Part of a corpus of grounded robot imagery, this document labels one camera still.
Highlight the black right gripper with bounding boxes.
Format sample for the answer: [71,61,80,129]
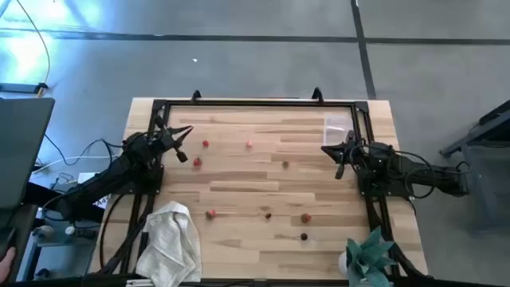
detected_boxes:
[320,130,375,180]

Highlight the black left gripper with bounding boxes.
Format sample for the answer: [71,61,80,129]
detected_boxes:
[151,115,194,163]

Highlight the clear plastic tupperware container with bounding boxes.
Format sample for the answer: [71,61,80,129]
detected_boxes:
[323,114,355,147]

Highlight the white printed paper box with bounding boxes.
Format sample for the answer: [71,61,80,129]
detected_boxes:
[77,171,108,210]

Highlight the white checked cloth towel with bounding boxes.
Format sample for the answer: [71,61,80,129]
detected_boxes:
[135,200,202,285]

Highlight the green artificial plant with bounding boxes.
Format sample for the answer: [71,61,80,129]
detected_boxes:
[345,226,399,287]

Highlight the white plant pot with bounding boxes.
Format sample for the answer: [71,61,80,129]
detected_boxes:
[337,250,350,277]

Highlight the dark bottle with white cap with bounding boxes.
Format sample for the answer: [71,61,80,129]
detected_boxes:
[65,225,97,240]

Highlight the dark grey metal bench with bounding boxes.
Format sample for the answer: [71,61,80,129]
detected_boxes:
[439,99,510,234]

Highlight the dark grey flat panel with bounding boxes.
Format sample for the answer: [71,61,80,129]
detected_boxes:
[0,97,56,210]

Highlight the small bottle with pale cap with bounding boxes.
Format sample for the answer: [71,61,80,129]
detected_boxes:
[31,225,56,244]

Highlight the blue grey shelf cart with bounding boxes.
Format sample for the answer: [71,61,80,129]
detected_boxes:
[15,221,100,282]

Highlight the black floor box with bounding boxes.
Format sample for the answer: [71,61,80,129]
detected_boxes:
[0,82,49,95]

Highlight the person's hand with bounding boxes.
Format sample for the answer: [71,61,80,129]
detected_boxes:
[0,246,17,282]

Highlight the black aluminium table frame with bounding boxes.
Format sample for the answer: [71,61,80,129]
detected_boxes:
[97,98,427,287]

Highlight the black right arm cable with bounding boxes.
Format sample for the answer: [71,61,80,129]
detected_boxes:
[348,143,437,200]

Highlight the white floor cable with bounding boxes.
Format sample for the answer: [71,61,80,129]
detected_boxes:
[33,154,120,173]

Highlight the yellow cable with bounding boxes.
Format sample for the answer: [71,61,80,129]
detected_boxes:
[14,0,52,98]

